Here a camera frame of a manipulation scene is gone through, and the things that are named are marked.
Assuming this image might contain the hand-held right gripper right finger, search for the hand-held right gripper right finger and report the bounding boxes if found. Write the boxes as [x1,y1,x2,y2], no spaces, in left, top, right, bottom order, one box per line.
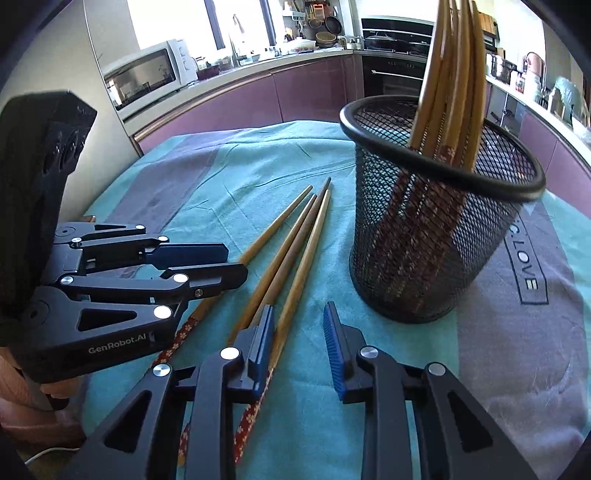
[323,302,539,480]

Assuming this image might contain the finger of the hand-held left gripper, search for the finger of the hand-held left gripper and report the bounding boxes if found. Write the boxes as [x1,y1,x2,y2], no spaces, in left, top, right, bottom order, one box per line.
[53,223,229,274]
[41,262,249,334]

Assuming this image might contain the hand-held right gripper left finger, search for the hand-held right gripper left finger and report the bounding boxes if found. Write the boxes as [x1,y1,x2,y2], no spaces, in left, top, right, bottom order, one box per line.
[58,305,275,480]

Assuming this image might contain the black mesh cup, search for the black mesh cup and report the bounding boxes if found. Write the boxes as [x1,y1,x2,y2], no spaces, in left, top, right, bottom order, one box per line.
[339,95,547,324]

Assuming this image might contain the person's left forearm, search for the person's left forearm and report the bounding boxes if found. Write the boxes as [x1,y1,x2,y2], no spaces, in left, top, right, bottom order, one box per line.
[0,355,86,446]

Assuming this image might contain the person's left hand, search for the person's left hand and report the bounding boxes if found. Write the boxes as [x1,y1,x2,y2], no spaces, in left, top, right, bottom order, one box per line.
[41,376,86,411]

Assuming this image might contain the teal and grey tablecloth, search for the teal and grey tablecloth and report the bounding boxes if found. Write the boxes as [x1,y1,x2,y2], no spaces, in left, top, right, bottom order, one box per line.
[81,120,591,480]

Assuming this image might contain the grey refrigerator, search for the grey refrigerator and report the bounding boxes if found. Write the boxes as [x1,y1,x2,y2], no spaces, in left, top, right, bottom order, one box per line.
[0,0,144,160]

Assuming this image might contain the white microwave oven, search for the white microwave oven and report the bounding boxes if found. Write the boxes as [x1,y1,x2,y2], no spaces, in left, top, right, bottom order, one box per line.
[102,39,198,112]

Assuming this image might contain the purple base cabinets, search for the purple base cabinets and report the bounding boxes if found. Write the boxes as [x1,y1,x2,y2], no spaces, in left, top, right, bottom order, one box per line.
[485,83,591,195]
[131,53,363,155]

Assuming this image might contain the kitchen faucet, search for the kitchen faucet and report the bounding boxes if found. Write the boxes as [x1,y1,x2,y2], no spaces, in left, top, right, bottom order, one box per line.
[229,14,246,65]

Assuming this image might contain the kitchen window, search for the kitchen window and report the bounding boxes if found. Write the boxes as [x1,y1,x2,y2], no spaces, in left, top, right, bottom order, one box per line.
[134,0,287,51]

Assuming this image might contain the built-in black oven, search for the built-in black oven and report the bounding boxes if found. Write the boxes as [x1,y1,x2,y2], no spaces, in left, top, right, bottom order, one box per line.
[361,54,432,100]

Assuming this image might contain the black range hood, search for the black range hood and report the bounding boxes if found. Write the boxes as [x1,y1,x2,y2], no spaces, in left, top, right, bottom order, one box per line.
[361,17,437,40]

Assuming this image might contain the stainless steel pot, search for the stainless steel pot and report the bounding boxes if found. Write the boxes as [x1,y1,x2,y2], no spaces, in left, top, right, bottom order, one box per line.
[490,53,517,84]

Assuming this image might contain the green countertop appliance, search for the green countertop appliance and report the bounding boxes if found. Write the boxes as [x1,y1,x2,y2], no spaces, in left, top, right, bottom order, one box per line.
[551,76,584,121]

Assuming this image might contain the pink electric kettle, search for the pink electric kettle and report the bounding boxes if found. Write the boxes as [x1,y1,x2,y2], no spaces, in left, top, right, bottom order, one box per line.
[524,51,546,77]

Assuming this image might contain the white cable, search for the white cable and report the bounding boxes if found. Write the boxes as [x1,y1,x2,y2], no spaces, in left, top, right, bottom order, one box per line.
[23,445,84,467]

